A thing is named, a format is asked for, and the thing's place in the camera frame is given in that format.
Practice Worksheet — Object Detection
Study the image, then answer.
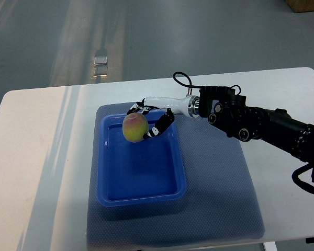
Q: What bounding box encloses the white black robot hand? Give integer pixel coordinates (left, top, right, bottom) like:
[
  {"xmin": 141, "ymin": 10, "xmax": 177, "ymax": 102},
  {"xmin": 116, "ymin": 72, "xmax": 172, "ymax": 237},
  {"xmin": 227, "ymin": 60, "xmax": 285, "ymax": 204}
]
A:
[{"xmin": 127, "ymin": 95, "xmax": 199, "ymax": 140}]

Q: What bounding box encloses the yellow pink peach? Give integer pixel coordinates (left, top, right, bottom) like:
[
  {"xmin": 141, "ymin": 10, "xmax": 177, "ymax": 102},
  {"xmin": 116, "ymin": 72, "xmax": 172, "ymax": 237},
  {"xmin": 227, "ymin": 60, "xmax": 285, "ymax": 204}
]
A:
[{"xmin": 122, "ymin": 113, "xmax": 149, "ymax": 143}]

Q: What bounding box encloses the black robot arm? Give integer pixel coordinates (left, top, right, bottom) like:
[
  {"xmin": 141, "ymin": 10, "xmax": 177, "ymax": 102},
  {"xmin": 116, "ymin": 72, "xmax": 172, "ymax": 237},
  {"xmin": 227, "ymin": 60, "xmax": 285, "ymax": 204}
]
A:
[{"xmin": 188, "ymin": 86, "xmax": 314, "ymax": 195}]

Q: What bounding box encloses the lower metal floor plate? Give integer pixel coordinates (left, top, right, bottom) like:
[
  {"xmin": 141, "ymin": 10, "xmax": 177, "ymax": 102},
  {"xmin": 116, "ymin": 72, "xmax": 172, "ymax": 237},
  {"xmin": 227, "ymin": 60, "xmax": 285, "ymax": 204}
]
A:
[{"xmin": 93, "ymin": 65, "xmax": 108, "ymax": 77}]

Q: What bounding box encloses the metal floor plate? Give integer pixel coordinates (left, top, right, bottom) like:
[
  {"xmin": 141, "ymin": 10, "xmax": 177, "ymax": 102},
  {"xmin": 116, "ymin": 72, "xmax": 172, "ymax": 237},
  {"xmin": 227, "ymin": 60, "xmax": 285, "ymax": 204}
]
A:
[
  {"xmin": 94, "ymin": 55, "xmax": 108, "ymax": 66},
  {"xmin": 93, "ymin": 65, "xmax": 108, "ymax": 77}
]

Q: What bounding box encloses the upper metal floor plate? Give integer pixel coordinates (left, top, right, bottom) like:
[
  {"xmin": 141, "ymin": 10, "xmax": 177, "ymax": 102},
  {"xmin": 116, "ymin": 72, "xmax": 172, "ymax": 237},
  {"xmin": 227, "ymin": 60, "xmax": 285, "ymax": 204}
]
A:
[{"xmin": 94, "ymin": 55, "xmax": 108, "ymax": 66}]

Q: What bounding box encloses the blue plastic tray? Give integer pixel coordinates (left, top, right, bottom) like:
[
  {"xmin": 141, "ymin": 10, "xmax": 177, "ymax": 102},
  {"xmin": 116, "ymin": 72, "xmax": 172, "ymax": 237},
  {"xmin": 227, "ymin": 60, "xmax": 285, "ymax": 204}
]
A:
[{"xmin": 97, "ymin": 114, "xmax": 187, "ymax": 207}]

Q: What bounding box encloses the grey blue table mat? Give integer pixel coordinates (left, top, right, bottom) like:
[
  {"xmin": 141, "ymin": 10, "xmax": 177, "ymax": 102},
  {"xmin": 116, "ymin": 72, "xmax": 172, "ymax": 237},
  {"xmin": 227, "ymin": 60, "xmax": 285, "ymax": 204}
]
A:
[{"xmin": 86, "ymin": 103, "xmax": 265, "ymax": 250}]

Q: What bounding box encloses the brown cardboard box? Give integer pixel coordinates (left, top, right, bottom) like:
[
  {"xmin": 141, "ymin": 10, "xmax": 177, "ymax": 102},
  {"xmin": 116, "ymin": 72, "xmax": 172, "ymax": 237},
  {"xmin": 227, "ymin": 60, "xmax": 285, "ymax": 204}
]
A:
[{"xmin": 285, "ymin": 0, "xmax": 314, "ymax": 13}]

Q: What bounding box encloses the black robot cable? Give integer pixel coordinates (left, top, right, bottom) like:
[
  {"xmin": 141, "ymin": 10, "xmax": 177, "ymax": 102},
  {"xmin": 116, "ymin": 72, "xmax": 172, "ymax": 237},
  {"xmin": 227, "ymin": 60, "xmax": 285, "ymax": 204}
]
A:
[{"xmin": 172, "ymin": 72, "xmax": 201, "ymax": 95}]

